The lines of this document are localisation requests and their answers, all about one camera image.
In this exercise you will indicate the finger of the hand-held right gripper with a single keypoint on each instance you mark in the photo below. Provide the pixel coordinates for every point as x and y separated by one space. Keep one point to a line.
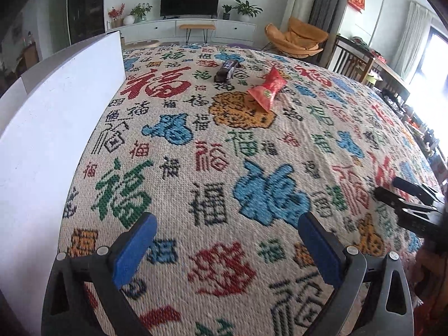
395 196
413 187

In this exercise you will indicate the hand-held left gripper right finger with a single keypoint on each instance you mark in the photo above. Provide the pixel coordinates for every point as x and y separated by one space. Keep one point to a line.
320 248

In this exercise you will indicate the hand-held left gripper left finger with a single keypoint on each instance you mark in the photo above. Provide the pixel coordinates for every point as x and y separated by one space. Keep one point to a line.
134 248

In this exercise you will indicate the white storage box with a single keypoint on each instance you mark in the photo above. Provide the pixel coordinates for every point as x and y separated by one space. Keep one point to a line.
45 129

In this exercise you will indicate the red snack packet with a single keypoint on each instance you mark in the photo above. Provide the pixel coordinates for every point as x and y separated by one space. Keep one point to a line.
267 89

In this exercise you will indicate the dark brown snack packet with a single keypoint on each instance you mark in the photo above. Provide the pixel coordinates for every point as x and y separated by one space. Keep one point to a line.
226 71

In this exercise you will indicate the wooden dining table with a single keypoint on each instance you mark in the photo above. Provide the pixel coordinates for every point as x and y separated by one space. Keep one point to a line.
390 75

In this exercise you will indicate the bright window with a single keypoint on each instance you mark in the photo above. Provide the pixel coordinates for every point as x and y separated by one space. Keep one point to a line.
434 59

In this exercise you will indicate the printed woven tablecloth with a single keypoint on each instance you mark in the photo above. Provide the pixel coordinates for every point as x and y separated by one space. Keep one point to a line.
224 154

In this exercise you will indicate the dark wooden chair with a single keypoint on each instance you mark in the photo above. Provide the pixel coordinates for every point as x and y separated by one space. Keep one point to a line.
350 57

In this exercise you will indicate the pale window curtain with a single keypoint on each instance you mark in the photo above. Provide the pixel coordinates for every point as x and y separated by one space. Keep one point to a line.
409 38

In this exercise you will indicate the orange lounge chair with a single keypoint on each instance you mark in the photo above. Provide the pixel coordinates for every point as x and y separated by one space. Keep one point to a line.
297 36

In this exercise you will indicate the grey curtain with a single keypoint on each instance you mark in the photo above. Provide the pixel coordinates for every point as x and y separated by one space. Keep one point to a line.
330 0

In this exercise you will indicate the white round vase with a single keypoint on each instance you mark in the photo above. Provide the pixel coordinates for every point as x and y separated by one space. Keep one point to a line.
128 20

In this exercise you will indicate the wooden stool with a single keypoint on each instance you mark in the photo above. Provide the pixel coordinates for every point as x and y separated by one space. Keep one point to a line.
196 27

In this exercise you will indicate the white television cabinet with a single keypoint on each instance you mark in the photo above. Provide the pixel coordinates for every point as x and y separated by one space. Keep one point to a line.
234 31

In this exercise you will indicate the red flower bouquet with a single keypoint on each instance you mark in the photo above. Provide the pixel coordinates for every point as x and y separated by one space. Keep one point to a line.
115 12

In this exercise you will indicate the green potted plant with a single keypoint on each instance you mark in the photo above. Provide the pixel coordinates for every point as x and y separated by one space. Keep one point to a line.
141 11

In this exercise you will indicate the large leafy potted plant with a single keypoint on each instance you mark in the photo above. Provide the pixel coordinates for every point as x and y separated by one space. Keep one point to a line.
246 8

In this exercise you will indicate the dark glass cabinet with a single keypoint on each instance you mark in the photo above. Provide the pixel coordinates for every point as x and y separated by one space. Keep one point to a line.
85 7

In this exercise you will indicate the small potted plant dark pot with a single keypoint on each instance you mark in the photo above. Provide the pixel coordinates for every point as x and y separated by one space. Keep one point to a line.
226 11

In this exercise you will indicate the black television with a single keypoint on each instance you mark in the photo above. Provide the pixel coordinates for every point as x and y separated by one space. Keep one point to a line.
190 2

